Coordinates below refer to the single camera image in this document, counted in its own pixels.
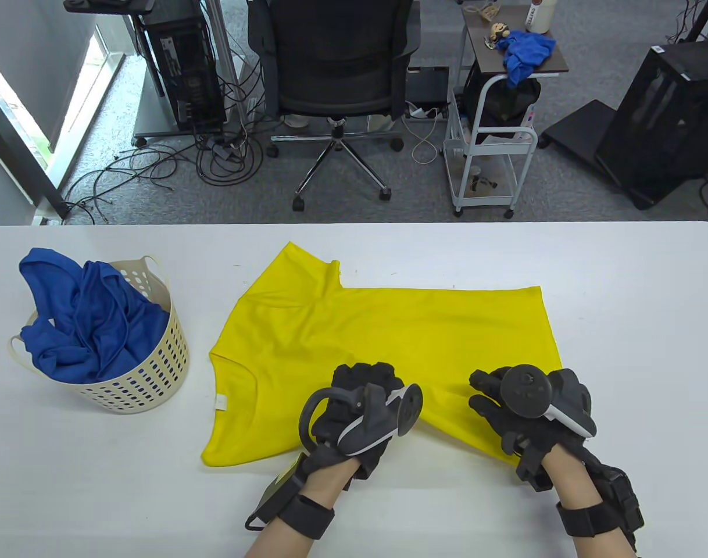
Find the blue mesh t-shirt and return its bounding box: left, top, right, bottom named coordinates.
left=75, top=260, right=171, bottom=381

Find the black wrist camera strap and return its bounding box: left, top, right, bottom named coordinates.
left=557, top=453, right=645, bottom=553
left=245, top=453, right=335, bottom=541

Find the person's right forearm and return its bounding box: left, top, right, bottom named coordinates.
left=543, top=445, right=607, bottom=558

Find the white power strip with cable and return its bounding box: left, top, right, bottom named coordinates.
left=405, top=100, right=443, bottom=164

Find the person's left hand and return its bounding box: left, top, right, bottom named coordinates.
left=301, top=362, right=407, bottom=481

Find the silver metal pole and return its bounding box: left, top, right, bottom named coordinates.
left=202, top=0, right=241, bottom=126

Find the white bottle with red label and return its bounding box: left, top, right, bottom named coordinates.
left=524, top=0, right=559, bottom=34

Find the yellow t-shirt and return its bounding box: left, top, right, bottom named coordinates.
left=201, top=241, right=564, bottom=468

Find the black computer tower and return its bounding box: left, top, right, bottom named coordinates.
left=134, top=0, right=227, bottom=131

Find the black flat stand base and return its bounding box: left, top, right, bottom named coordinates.
left=537, top=99, right=616, bottom=172

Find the black flat box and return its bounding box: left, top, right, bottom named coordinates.
left=405, top=66, right=451, bottom=106

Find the brown cart top board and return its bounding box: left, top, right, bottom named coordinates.
left=462, top=6, right=570, bottom=77

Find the large black computer case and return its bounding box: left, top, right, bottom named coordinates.
left=595, top=40, right=708, bottom=210

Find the black stand leg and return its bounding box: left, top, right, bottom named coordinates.
left=668, top=0, right=708, bottom=44

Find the black stand shelf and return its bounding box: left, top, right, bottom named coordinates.
left=62, top=0, right=156, bottom=13

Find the white rolling cart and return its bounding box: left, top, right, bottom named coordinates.
left=444, top=12, right=539, bottom=220

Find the small wicker basket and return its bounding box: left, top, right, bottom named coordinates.
left=463, top=0, right=501, bottom=21

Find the bundle of black floor cables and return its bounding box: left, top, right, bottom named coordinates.
left=60, top=81, right=267, bottom=224

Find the grey rolling stand base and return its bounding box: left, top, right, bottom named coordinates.
left=132, top=76, right=238, bottom=147

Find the glass window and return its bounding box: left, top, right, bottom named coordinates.
left=0, top=26, right=125, bottom=224

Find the person's right hand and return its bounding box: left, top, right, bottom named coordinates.
left=469, top=366, right=593, bottom=495

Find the crumpled blue cloth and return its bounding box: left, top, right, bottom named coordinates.
left=502, top=30, right=558, bottom=89

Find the cream perforated laundry basket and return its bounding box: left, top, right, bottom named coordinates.
left=8, top=256, right=190, bottom=414

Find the black backpack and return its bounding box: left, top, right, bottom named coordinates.
left=463, top=61, right=542, bottom=140

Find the black office chair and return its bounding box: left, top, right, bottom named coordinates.
left=246, top=0, right=421, bottom=213

